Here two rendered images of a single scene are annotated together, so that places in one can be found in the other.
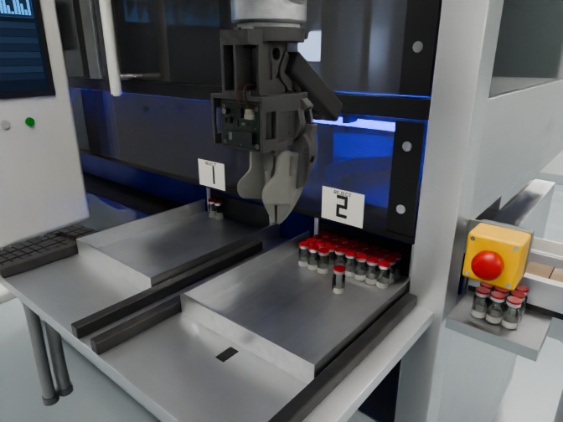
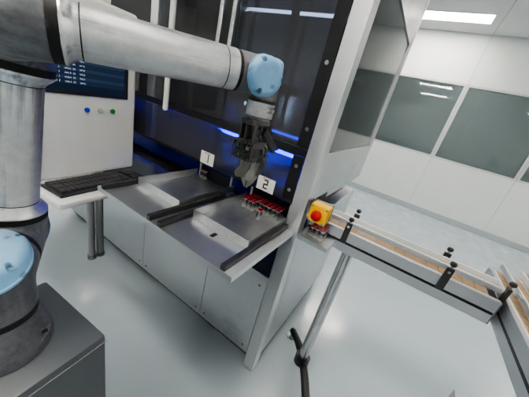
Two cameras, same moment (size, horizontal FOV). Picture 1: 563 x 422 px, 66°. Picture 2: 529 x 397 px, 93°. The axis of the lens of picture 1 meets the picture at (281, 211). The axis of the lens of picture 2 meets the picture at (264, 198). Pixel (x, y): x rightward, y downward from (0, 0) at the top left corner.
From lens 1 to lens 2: 30 cm
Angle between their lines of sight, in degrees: 12
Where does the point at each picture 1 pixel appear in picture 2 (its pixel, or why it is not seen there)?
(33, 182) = (108, 142)
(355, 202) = (271, 183)
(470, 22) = (327, 126)
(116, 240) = (155, 180)
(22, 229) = (98, 165)
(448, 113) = (313, 157)
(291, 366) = (239, 241)
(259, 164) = (243, 164)
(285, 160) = (254, 165)
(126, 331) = (172, 220)
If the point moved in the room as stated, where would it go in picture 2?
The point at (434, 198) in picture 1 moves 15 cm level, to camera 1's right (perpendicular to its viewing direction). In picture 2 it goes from (302, 187) to (337, 194)
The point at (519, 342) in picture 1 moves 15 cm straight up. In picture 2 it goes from (321, 246) to (334, 212)
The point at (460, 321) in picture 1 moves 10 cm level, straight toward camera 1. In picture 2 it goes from (302, 235) to (297, 247)
